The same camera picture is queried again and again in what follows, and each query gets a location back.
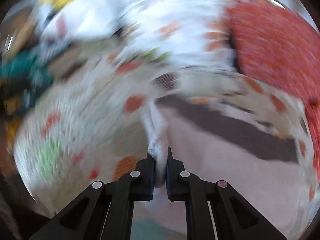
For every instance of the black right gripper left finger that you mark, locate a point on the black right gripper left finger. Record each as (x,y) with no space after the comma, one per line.
(103,210)

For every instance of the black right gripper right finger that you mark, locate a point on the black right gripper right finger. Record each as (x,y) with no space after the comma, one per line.
(215,210)

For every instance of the pale pink garment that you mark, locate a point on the pale pink garment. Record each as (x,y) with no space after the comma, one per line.
(260,144)

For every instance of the heart pattern quilt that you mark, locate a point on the heart pattern quilt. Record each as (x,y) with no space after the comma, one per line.
(88,126)

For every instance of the teal box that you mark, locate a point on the teal box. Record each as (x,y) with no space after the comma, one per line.
(25,78)

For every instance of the red floral pillow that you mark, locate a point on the red floral pillow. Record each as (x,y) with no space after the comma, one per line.
(278,47)

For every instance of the white floral pillow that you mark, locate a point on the white floral pillow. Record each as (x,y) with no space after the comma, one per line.
(179,33)

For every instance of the white plastic bag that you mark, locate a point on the white plastic bag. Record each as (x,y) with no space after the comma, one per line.
(84,20)

